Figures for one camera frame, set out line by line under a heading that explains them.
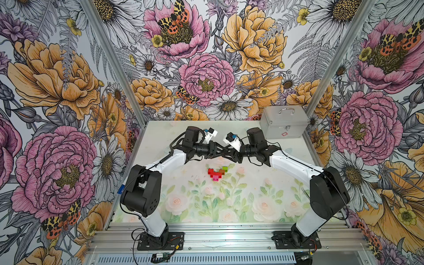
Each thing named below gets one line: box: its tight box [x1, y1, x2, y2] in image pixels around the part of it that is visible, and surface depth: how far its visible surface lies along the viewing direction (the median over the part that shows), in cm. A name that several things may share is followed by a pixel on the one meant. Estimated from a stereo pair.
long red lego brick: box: [210, 171, 222, 179], surface depth 96 cm
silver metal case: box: [259, 105, 310, 140], surface depth 109 cm
